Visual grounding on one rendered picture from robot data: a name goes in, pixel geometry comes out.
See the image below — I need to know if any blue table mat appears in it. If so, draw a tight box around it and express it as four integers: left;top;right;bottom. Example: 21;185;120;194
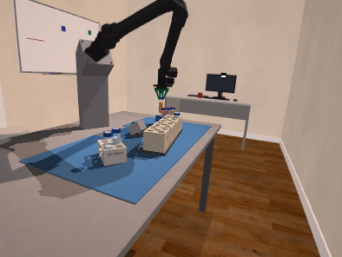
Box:
20;122;212;204

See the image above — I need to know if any blue-capped graduated tube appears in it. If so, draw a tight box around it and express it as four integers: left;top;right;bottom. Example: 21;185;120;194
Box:
112;128;121;144

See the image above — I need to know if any blue tube rack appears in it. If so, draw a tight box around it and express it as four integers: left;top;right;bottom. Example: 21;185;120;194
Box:
155;115;163;122

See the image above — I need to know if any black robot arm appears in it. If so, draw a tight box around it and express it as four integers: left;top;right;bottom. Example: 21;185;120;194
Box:
84;0;188;88

